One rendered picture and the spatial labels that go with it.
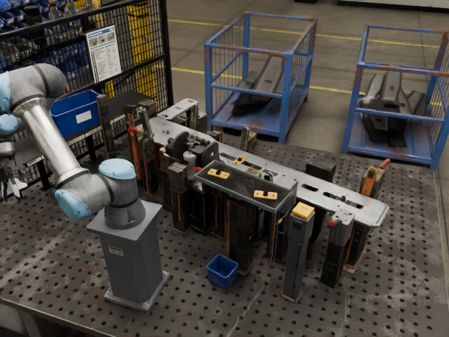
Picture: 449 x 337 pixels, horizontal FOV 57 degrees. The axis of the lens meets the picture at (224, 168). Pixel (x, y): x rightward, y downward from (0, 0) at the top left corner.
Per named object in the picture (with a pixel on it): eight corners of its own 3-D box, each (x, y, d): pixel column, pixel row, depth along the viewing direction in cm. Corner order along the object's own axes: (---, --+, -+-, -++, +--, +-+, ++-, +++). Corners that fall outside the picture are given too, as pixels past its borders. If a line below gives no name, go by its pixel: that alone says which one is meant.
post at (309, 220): (303, 291, 175) (317, 211, 151) (295, 304, 170) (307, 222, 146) (287, 283, 179) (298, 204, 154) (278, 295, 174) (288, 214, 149)
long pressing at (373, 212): (393, 202, 179) (394, 200, 178) (375, 233, 163) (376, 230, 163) (155, 116, 244) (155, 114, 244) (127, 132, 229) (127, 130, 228)
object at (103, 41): (123, 73, 258) (115, 22, 241) (94, 85, 243) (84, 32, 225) (120, 73, 259) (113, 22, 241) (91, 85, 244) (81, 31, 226)
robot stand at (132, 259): (147, 313, 167) (135, 241, 144) (103, 299, 172) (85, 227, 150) (170, 275, 183) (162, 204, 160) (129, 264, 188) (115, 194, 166)
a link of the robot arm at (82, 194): (118, 198, 137) (34, 57, 138) (77, 220, 128) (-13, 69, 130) (108, 207, 147) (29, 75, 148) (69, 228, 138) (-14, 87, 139)
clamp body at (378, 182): (374, 229, 208) (391, 168, 187) (363, 246, 198) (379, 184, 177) (353, 220, 213) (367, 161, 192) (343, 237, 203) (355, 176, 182)
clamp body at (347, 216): (345, 275, 183) (361, 212, 162) (335, 292, 175) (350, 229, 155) (325, 266, 187) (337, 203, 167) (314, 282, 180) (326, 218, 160)
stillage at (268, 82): (243, 90, 515) (245, 11, 462) (307, 100, 492) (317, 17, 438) (206, 136, 422) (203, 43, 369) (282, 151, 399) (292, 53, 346)
